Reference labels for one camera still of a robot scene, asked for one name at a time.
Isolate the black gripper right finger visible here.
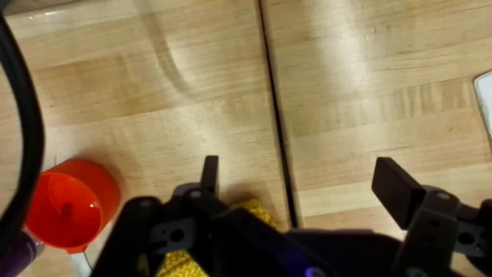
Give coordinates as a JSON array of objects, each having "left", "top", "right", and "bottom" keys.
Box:
[{"left": 370, "top": 156, "right": 492, "bottom": 277}]

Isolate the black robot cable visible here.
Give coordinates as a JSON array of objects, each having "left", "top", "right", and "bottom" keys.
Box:
[{"left": 0, "top": 12, "right": 46, "bottom": 259}]

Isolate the red plastic cup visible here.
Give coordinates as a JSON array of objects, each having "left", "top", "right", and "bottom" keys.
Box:
[{"left": 23, "top": 157, "right": 123, "bottom": 256}]

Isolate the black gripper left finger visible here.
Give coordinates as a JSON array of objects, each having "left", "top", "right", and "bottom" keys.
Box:
[{"left": 90, "top": 154, "right": 232, "bottom": 277}]

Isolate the purple pump bottle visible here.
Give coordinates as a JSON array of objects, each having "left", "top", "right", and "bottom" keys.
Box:
[{"left": 0, "top": 229, "right": 44, "bottom": 277}]

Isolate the yellow cloth object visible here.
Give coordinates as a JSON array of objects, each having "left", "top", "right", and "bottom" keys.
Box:
[{"left": 155, "top": 199, "right": 281, "bottom": 277}]

